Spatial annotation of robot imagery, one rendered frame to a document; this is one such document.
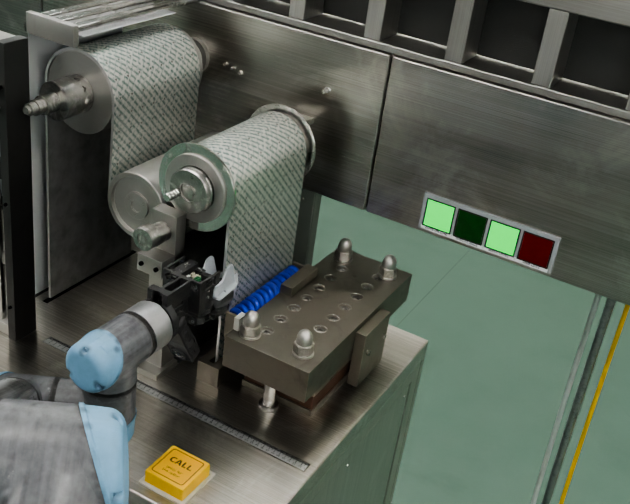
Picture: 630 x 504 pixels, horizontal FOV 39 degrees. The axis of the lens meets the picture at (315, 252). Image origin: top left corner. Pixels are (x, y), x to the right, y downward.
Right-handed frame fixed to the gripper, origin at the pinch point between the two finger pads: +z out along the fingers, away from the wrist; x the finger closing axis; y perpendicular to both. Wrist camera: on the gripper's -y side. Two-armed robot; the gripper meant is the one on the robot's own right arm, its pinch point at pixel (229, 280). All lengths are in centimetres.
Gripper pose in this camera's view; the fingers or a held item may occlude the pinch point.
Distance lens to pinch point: 150.8
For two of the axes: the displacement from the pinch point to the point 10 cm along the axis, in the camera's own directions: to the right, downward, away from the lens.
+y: 1.3, -8.7, -4.8
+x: -8.6, -3.3, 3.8
